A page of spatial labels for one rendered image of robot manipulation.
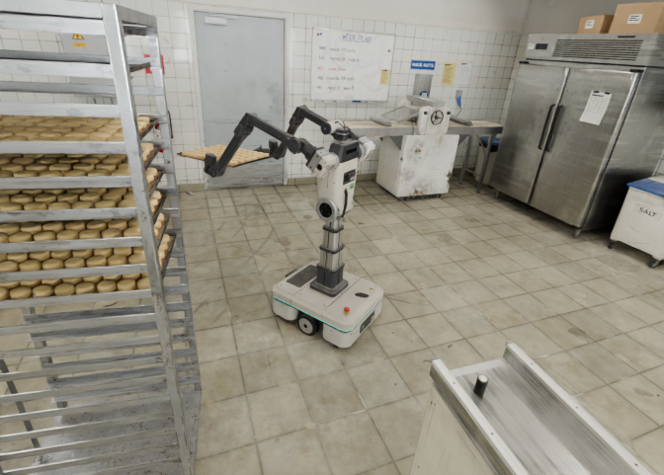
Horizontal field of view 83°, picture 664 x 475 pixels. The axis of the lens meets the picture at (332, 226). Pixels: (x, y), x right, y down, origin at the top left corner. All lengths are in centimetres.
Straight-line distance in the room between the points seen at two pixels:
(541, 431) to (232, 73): 446
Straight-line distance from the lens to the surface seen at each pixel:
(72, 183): 117
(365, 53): 531
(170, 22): 481
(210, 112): 492
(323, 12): 511
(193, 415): 210
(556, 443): 131
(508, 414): 131
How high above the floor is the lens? 176
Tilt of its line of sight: 25 degrees down
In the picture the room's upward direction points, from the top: 4 degrees clockwise
